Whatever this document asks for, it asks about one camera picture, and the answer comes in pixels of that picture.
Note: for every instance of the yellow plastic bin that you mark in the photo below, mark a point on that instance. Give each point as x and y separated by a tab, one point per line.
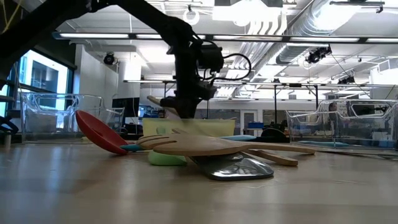
217	127

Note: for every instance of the wooden salad fork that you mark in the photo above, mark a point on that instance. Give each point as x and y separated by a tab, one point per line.
202	145

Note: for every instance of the person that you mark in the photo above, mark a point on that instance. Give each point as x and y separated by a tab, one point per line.
332	107
161	114

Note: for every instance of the small white post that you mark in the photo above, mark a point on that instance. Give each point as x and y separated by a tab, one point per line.
7	141

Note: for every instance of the clear plastic bin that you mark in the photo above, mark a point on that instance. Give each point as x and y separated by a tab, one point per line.
367	130
46	124

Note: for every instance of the overhead LED light bar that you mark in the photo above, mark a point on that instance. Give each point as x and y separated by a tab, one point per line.
99	35

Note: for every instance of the green silicone spatula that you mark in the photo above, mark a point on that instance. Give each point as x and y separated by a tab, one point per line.
166	159

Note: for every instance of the blue background crate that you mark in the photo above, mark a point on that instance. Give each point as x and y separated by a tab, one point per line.
256	125

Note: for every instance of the teal silicone spatula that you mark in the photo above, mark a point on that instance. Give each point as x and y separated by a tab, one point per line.
130	147

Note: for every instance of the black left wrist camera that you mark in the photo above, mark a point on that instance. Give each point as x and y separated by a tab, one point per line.
211	59

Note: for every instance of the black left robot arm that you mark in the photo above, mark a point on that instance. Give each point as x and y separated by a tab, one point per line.
161	21

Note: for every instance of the black ceiling camera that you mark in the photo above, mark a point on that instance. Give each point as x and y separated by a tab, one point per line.
346	80
314	56
109	59

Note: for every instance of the silver spiral air duct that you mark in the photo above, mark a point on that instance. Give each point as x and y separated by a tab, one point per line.
311	25

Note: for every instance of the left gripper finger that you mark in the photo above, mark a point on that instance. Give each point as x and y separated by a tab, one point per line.
177	105
193	109

